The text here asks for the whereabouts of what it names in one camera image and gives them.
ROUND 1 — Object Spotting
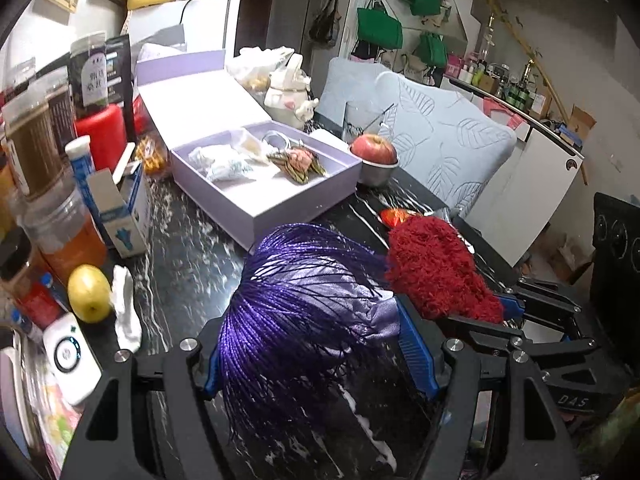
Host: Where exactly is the red fluffy scrunchie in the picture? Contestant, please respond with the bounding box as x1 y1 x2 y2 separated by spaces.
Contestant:
386 216 503 324

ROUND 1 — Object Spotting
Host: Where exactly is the purple tassel pouch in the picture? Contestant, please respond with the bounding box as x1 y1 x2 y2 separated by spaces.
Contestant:
216 223 400 442

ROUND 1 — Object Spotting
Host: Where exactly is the red gold snack packet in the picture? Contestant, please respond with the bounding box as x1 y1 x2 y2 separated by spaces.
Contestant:
378 208 419 230

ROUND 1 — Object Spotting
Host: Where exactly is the brown nut snack bag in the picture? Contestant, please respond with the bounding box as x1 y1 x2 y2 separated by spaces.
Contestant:
267 146 326 184

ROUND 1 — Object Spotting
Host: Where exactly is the white printed snack bag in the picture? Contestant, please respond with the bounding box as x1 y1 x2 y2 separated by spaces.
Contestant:
188 144 253 182

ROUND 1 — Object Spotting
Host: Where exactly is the clear zip bag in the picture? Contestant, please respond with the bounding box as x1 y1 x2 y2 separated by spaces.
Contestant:
233 131 274 165

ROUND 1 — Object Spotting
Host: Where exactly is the white cable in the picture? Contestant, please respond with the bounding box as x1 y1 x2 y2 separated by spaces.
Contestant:
261 129 292 151

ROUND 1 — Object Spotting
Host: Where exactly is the white cabinet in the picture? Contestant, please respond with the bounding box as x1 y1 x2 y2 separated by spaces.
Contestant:
444 77 586 267

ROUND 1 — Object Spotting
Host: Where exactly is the yellow lemon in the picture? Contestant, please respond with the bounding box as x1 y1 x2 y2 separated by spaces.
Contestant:
67 264 112 324

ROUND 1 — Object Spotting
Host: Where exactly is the front leaf pattern cushion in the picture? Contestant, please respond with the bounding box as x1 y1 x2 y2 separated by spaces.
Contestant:
374 72 516 217

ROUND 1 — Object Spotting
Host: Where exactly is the leaf pattern cushion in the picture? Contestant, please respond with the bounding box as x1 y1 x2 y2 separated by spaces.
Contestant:
374 72 516 217
316 58 388 126

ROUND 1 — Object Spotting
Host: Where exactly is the small metal bowl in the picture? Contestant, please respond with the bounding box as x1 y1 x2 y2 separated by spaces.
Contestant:
358 159 399 188

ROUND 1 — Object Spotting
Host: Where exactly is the blue white medicine box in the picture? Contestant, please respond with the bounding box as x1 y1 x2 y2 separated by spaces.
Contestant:
87 160 151 258

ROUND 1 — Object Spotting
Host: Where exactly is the cardboard box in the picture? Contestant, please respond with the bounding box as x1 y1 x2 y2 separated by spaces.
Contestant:
567 105 597 142

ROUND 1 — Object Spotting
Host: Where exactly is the red apple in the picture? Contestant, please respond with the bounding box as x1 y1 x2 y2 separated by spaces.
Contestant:
349 133 397 165

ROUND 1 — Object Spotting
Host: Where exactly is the lilac open gift box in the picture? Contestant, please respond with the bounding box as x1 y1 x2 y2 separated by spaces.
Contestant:
136 51 361 249

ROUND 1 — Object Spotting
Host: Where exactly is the glass mug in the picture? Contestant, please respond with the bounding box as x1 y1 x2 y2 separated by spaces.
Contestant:
342 101 385 144

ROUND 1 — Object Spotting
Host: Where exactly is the rear leaf pattern cushion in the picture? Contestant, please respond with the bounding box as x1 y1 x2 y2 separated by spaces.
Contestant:
316 58 388 126

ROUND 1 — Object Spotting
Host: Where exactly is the cream rabbit water bottle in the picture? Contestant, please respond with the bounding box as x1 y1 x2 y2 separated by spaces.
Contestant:
264 53 319 130

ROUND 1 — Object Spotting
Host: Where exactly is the red plastic container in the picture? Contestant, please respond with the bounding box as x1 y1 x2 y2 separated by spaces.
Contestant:
75 104 127 172

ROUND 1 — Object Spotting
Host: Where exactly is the green tote bag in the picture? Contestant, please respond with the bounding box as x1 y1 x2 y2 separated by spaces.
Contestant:
357 0 404 50

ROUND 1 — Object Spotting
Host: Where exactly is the plastic bag of snacks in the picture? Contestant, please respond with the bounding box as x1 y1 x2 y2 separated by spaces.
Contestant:
227 47 295 92

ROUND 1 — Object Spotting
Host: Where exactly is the dark lidded spice jar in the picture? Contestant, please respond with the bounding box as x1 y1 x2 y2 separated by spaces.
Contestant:
67 30 108 119

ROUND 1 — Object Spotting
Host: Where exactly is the white fridge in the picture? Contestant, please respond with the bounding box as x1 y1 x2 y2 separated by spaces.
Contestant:
127 0 241 64

